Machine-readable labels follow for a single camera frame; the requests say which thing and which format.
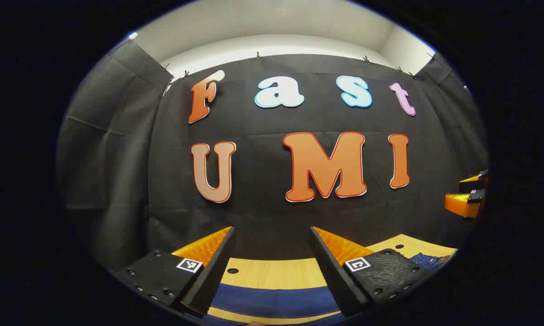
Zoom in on black backdrop cloth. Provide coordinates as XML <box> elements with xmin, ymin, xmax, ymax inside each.
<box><xmin>57</xmin><ymin>40</ymin><xmax>490</xmax><ymax>272</ymax></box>

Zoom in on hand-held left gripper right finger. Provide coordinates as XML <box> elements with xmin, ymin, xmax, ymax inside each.
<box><xmin>308</xmin><ymin>226</ymin><xmax>431</xmax><ymax>317</ymax></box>

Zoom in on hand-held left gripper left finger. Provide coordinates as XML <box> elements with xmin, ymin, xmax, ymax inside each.
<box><xmin>113</xmin><ymin>226</ymin><xmax>236</xmax><ymax>316</ymax></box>

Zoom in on blue denim jeans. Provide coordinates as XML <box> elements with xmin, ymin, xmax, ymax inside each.
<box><xmin>195</xmin><ymin>253</ymin><xmax>451</xmax><ymax>326</ymax></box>

